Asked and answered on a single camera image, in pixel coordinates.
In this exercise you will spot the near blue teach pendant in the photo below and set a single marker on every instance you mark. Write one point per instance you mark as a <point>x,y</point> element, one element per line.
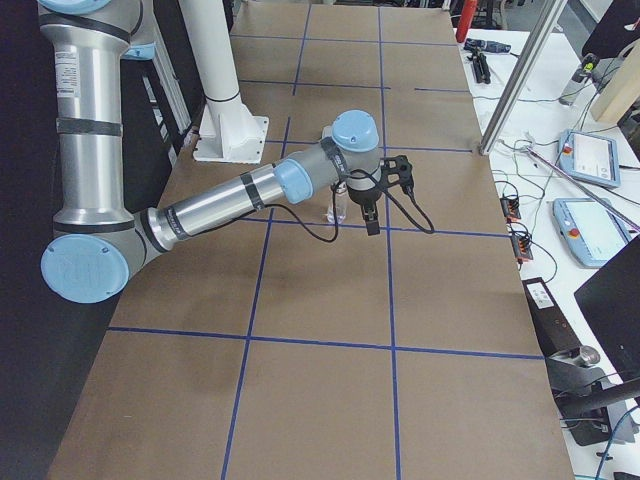
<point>593,235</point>

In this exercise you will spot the black rectangular box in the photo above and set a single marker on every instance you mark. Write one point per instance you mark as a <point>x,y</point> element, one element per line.
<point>553,330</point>

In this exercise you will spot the far blue teach pendant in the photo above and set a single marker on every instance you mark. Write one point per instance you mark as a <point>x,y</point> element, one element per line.
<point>589,157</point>

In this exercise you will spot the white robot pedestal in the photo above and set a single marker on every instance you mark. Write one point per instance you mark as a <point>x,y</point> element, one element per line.
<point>228,132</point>

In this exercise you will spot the blue teach pendant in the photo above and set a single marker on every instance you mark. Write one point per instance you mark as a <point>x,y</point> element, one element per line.
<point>593,235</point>
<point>589,157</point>

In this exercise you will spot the black monitor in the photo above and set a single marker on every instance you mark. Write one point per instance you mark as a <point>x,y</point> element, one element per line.
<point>609,302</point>

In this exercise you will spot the aluminium frame post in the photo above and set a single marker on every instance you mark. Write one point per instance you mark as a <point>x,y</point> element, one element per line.
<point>532,49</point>

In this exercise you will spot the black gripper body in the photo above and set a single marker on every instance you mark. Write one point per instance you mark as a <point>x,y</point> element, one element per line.
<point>363,194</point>

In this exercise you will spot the black folded tripod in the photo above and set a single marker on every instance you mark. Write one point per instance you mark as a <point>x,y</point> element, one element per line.
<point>481,70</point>

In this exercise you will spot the wooden board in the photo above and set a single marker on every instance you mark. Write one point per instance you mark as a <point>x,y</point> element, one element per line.
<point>621,92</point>

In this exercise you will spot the brown paper table cover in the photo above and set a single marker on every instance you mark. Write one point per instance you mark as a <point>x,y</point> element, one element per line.
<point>258,352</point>

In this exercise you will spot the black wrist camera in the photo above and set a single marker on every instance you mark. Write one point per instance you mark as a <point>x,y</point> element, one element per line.
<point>397,171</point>

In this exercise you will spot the clear glass sauce bottle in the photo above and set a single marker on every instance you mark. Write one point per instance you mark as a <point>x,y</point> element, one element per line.
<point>337,208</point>

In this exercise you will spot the orange black connector module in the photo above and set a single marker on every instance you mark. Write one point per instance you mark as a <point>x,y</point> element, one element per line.
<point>510,208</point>

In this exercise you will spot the metal grabber stick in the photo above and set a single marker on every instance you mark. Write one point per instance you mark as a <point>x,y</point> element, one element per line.
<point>536,156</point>

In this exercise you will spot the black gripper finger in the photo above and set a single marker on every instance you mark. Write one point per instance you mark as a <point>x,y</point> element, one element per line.
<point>370,216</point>

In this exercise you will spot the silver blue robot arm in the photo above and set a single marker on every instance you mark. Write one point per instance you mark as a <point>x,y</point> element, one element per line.
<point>103,235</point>

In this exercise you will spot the blue folded umbrella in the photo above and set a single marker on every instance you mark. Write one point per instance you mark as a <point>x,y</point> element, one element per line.
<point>471,44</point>

